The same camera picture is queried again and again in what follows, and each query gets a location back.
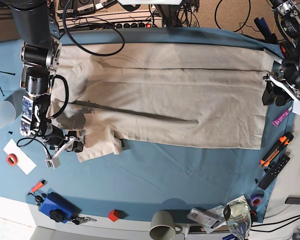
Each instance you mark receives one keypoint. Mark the black gripper screen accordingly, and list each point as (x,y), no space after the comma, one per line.
(77,145)
(274,95)

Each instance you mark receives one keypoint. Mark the beige T-shirt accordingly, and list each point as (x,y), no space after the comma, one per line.
(190,95)

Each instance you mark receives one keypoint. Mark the robot arm screen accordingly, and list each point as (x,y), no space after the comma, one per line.
(40,56)
(283,85)

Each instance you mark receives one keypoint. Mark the purple tube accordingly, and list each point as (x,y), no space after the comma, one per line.
(281,117)

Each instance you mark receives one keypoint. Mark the orange black utility knife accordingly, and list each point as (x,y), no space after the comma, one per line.
(278,147)

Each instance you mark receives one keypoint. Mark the white paper sheet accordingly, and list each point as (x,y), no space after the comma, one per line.
(24,162)

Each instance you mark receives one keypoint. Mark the orange marker pen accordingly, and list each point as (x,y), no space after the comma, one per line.
(39,185)

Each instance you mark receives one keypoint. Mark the blue box with knob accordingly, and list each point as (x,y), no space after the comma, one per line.
(57,208)

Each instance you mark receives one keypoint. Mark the red tape roll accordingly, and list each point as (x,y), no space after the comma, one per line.
(12,159)

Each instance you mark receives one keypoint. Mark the key bunch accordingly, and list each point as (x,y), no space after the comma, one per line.
(78,220)

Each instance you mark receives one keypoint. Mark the red cube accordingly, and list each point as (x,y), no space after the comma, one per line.
(114,215)

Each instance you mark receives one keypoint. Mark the blue table cloth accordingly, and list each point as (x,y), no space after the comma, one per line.
(145,177)

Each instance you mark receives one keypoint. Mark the frosted plastic cup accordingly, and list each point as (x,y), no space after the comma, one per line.
(7,113)

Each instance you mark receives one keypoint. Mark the black remote control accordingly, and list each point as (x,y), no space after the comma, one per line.
(272,174)

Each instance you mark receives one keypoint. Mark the purple tape roll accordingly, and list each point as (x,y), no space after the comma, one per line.
(256,199)

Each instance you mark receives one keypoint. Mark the black power adapter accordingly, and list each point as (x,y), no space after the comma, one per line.
(292,200)

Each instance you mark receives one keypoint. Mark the grey ceramic mug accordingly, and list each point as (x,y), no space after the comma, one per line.
(163,226)

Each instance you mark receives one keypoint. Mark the clear wine glass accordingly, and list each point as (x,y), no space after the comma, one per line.
(238,218)

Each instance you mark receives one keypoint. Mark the white power strip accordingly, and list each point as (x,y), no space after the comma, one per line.
(120,17)

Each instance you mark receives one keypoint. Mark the packaged white device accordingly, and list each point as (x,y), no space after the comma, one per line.
(204,218)

